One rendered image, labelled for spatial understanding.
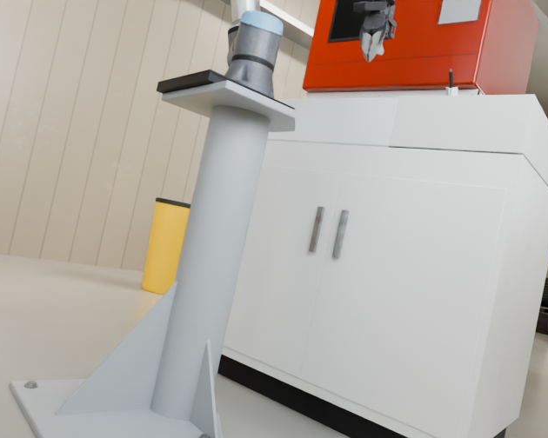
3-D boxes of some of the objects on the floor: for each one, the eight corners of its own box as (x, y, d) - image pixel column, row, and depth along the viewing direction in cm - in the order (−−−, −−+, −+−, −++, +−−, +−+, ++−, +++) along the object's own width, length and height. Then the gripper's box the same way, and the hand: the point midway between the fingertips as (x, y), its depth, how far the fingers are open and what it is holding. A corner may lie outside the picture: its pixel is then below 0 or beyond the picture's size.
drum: (176, 288, 344) (194, 206, 346) (203, 300, 315) (223, 211, 317) (127, 282, 320) (146, 195, 322) (151, 295, 292) (172, 200, 294)
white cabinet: (286, 351, 222) (323, 176, 225) (513, 441, 162) (560, 202, 165) (180, 362, 172) (229, 136, 174) (453, 499, 112) (521, 153, 115)
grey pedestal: (58, 479, 87) (157, 36, 90) (8, 387, 121) (81, 68, 124) (273, 446, 120) (341, 122, 122) (185, 381, 154) (240, 128, 156)
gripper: (404, 3, 154) (390, 69, 154) (377, 8, 160) (364, 70, 159) (392, -10, 148) (378, 57, 147) (365, -6, 153) (352, 59, 153)
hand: (368, 56), depth 151 cm, fingers closed
